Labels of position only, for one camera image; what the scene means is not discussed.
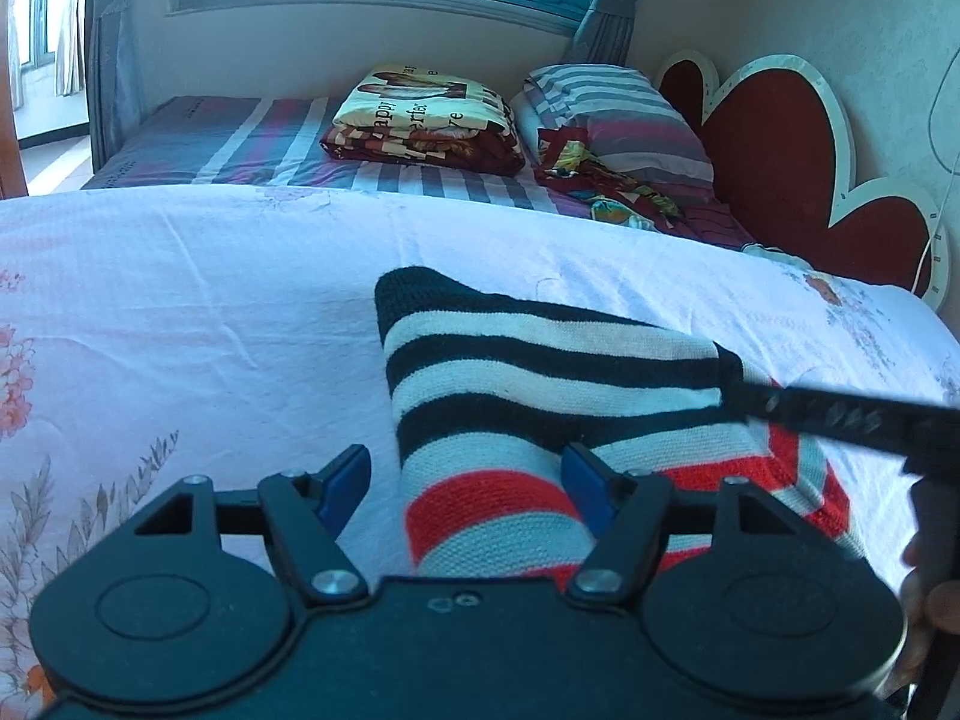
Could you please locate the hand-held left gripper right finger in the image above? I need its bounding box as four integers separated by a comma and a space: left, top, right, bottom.
559, 441, 797, 610

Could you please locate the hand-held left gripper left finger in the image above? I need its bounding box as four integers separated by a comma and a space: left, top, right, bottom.
135, 444, 373, 610

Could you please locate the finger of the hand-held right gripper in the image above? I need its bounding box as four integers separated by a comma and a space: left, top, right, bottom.
714, 343, 960, 462

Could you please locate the striped knit sweater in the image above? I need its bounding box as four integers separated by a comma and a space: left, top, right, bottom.
373, 266, 869, 595

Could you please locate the person's right hand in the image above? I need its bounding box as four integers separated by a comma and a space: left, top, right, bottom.
895, 527, 960, 692

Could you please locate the pink floral bedsheet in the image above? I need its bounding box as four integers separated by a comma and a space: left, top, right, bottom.
0, 186, 960, 710

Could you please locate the red heart-shaped headboard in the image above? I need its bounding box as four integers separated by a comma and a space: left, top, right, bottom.
654, 50, 952, 310

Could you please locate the colourful printed cloth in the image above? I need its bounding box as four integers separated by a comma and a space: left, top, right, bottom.
534, 127, 685, 232

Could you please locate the striped bedsheet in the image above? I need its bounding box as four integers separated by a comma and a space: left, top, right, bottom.
79, 94, 760, 250

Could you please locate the striped pillow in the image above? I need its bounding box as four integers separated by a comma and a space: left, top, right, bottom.
510, 64, 717, 205

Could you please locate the folded printed blanket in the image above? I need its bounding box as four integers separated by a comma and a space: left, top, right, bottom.
321, 62, 527, 178

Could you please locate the grey-blue curtain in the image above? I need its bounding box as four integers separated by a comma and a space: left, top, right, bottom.
564, 0, 662, 85
81, 0, 145, 162

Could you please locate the light sheer curtain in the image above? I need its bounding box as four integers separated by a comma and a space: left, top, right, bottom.
6, 0, 91, 98

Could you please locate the small bright window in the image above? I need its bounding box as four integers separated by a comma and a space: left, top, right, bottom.
0, 0, 92, 151

